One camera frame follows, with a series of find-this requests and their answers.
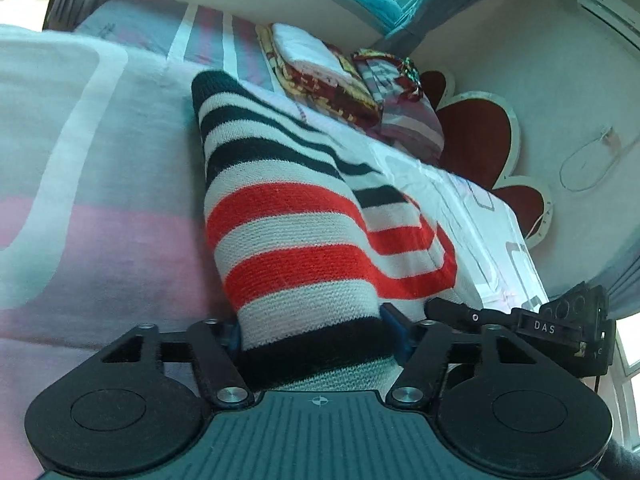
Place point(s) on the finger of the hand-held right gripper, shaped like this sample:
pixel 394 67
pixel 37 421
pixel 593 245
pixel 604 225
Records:
pixel 465 315

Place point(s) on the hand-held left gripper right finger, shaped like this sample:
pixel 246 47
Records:
pixel 396 322

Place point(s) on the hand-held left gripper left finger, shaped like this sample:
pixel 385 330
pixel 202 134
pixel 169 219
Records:
pixel 231 336

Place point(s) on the black white red striped sweater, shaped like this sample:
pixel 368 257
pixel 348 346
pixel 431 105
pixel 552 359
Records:
pixel 290 240

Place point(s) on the person's right forearm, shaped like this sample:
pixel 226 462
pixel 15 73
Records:
pixel 625 462

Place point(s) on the red flower-shaped headboard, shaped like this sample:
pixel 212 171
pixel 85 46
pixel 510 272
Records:
pixel 475 135

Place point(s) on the pink grey bed sheet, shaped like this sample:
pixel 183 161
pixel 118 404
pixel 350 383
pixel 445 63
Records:
pixel 100 210

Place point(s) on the red striped pillow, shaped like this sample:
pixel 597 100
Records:
pixel 410 120

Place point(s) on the folded red patterned blanket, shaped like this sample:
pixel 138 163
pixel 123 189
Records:
pixel 340 95

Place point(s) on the folded white towel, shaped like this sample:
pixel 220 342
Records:
pixel 305 47

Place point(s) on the white air conditioner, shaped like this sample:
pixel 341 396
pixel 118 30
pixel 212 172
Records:
pixel 612 7

